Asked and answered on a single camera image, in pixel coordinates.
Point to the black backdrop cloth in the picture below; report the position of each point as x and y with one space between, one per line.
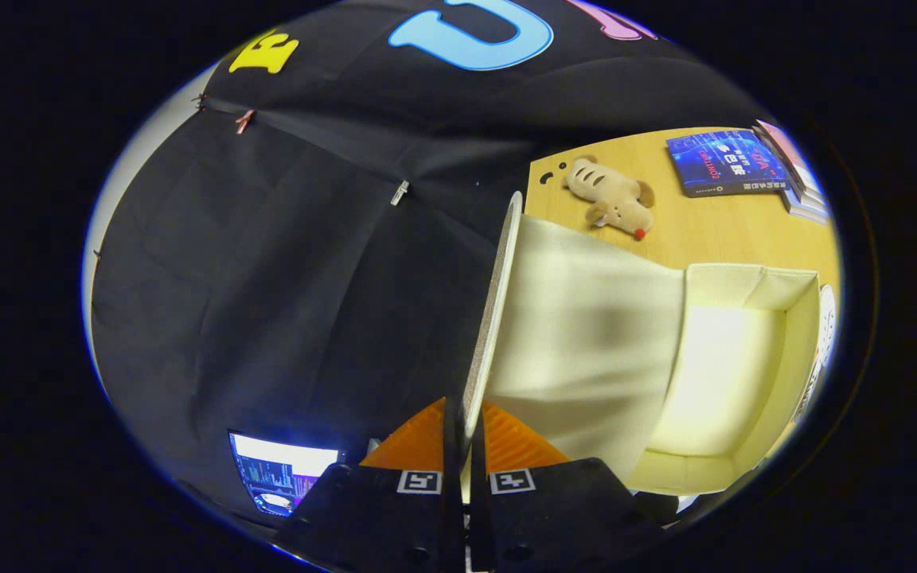
267 278

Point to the brown plush toy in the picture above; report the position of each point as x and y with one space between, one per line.
614 199

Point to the beige fabric storage box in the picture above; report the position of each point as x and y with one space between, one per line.
586 334

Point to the black binder clip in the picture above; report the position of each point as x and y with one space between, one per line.
200 101

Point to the dark blue book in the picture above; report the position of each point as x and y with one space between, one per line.
725 163

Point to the silver clip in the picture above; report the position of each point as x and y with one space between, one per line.
399 192

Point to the pink cover book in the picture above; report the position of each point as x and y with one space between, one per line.
785 155

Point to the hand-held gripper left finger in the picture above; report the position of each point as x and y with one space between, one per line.
450 517

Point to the white canvas shoe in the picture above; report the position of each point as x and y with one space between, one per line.
826 318

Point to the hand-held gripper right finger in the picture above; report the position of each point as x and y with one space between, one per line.
481 517

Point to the computer monitor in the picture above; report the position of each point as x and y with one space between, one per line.
283 469

